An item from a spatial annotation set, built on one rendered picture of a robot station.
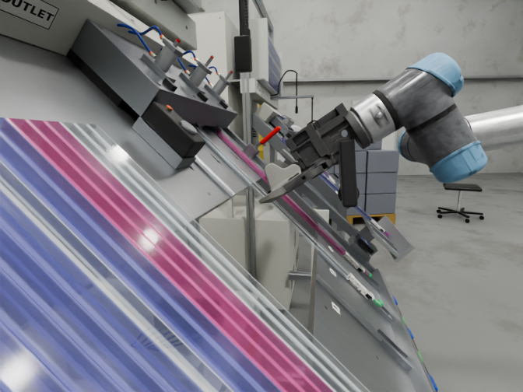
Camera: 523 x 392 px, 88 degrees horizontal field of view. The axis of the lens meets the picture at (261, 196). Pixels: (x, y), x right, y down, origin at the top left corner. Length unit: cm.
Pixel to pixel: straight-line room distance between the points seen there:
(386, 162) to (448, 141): 310
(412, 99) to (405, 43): 892
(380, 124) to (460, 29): 979
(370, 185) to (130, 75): 329
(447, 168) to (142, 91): 46
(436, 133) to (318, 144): 17
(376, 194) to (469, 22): 754
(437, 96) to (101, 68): 47
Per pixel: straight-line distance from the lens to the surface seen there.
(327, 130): 48
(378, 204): 365
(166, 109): 39
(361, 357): 41
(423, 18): 979
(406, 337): 56
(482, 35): 1056
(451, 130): 50
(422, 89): 49
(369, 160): 350
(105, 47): 45
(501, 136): 67
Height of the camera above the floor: 106
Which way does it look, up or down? 11 degrees down
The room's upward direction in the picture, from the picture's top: 1 degrees counter-clockwise
